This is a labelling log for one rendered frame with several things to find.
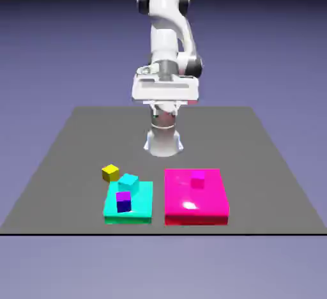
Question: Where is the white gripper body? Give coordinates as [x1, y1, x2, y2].
[131, 73, 200, 106]

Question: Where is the small magenta cube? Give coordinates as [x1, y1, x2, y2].
[190, 171, 206, 189]

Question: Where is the small cyan cube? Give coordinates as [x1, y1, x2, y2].
[117, 172, 139, 192]

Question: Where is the small yellow cube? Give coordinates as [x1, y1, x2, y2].
[101, 164, 120, 183]

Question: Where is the small purple cube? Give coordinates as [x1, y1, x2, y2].
[115, 190, 132, 213]

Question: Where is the large magenta box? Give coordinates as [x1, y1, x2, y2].
[163, 168, 230, 226]

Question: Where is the large cyan box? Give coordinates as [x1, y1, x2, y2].
[102, 180, 154, 225]

